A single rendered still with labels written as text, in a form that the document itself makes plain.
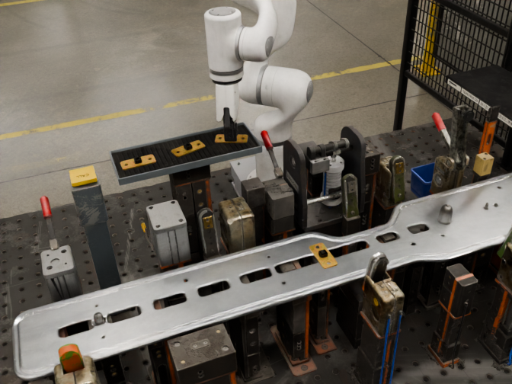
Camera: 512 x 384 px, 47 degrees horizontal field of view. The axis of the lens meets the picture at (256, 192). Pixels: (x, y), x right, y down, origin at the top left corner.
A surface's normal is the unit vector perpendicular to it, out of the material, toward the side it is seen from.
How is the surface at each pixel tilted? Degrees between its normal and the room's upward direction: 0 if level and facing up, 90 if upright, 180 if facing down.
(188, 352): 0
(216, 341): 0
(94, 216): 90
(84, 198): 90
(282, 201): 90
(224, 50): 90
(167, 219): 0
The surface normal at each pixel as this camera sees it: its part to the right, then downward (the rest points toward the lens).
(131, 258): -0.04, -0.80
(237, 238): 0.35, 0.55
